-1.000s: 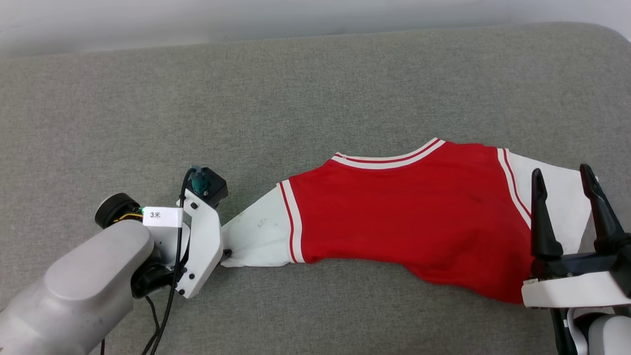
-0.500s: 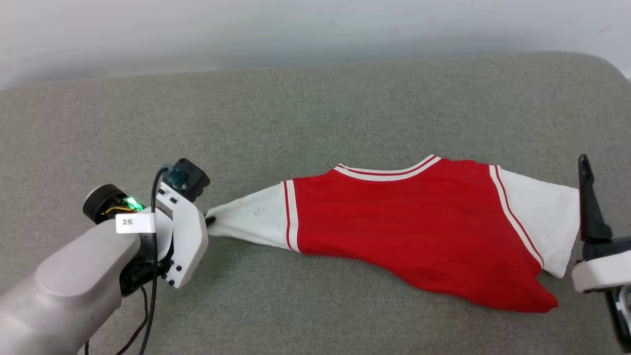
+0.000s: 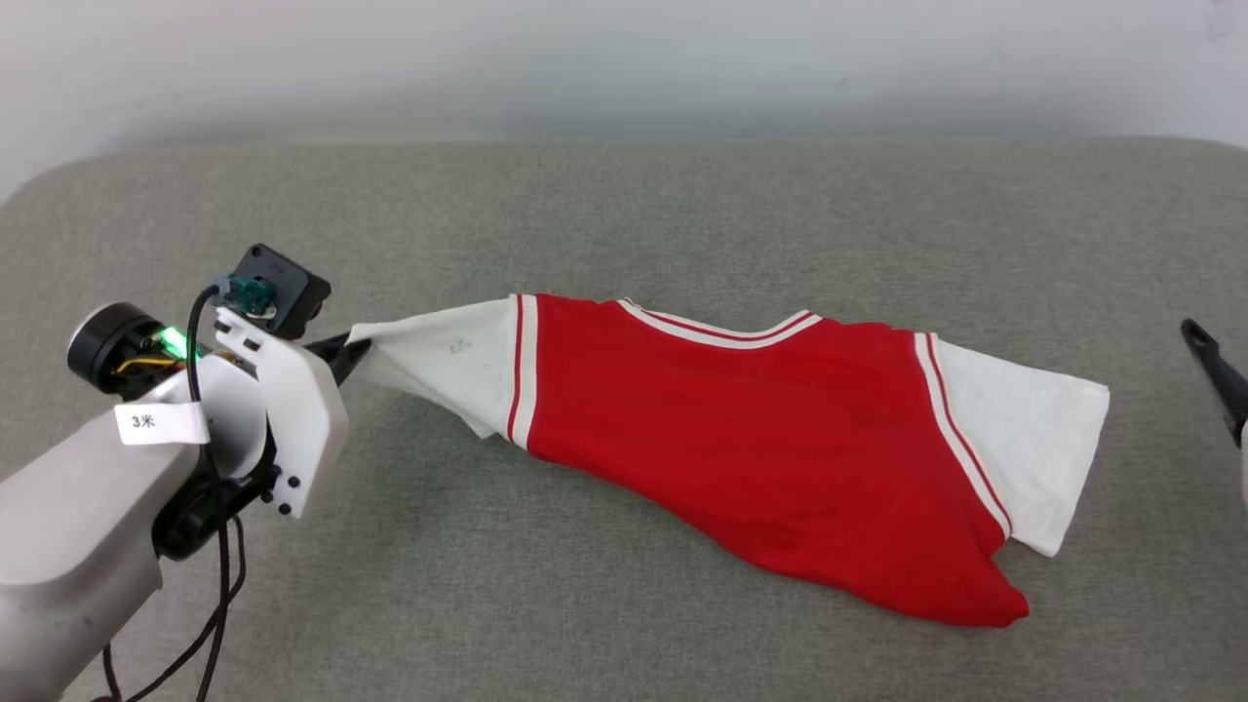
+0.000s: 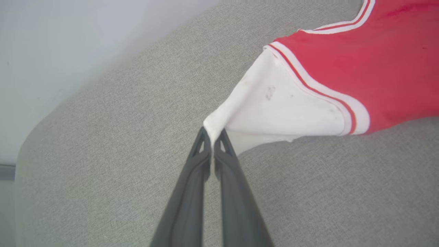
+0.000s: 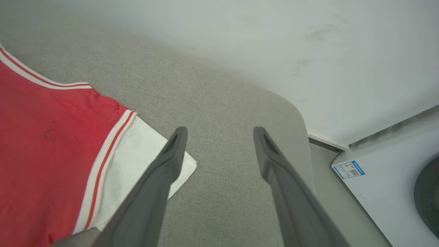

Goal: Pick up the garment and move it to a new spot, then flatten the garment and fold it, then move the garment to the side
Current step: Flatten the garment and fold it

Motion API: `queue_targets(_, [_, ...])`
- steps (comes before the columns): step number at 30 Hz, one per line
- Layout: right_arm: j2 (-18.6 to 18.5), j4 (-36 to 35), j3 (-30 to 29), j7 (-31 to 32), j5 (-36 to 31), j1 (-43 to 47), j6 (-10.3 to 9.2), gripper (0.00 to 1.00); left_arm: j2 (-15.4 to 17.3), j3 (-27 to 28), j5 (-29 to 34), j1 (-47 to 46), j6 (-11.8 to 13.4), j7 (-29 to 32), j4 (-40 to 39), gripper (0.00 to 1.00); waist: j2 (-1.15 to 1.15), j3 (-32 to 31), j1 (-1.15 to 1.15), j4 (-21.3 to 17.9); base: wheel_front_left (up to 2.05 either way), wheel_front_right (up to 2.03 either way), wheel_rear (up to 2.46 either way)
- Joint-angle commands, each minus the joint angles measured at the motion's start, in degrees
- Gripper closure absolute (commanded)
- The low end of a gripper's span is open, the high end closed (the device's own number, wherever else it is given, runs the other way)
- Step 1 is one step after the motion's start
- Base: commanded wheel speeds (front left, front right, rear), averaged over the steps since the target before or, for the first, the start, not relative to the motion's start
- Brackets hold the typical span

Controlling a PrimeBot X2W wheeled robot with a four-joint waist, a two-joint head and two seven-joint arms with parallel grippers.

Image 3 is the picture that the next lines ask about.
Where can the red white t-shirt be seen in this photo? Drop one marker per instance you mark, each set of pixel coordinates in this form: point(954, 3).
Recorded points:
point(741, 439)

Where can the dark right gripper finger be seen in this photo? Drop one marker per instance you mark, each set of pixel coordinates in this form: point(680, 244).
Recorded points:
point(1224, 375)

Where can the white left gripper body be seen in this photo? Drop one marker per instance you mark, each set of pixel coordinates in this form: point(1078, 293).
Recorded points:
point(302, 419)

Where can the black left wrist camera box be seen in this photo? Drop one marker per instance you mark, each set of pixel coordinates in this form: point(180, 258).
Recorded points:
point(283, 283)

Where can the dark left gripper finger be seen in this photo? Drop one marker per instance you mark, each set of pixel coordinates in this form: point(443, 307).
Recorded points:
point(349, 376)
point(336, 351)

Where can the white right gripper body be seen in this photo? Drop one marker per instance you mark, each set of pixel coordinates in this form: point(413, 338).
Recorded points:
point(1245, 468)

